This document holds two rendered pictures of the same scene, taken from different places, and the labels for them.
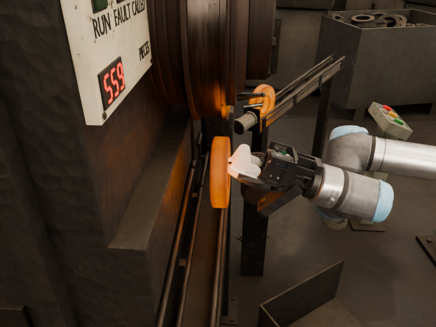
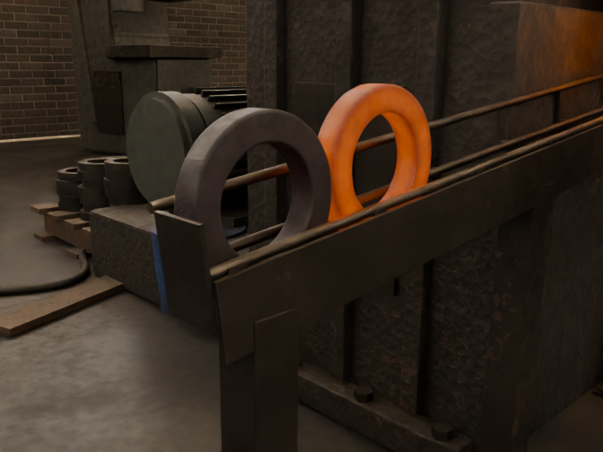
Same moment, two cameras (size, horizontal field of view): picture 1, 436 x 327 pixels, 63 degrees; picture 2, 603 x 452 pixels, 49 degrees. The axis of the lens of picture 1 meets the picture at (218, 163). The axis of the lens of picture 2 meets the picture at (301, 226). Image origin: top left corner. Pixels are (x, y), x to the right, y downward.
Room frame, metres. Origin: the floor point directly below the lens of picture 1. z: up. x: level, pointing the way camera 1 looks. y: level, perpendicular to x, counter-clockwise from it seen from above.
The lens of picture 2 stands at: (-0.70, -0.38, 0.77)
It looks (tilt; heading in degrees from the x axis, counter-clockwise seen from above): 14 degrees down; 42
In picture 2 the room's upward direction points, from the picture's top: 1 degrees clockwise
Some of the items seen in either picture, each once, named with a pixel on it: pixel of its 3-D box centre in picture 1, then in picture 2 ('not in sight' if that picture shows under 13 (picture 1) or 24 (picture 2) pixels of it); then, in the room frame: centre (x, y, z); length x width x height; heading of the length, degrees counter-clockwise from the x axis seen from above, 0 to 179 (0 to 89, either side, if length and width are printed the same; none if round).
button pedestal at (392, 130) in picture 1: (377, 170); not in sight; (1.47, -0.78, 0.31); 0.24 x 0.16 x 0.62; 176
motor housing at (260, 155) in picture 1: (254, 217); not in sight; (1.16, -0.15, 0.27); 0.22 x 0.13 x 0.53; 176
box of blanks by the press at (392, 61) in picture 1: (380, 60); not in sight; (3.20, -1.45, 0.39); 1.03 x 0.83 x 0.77; 101
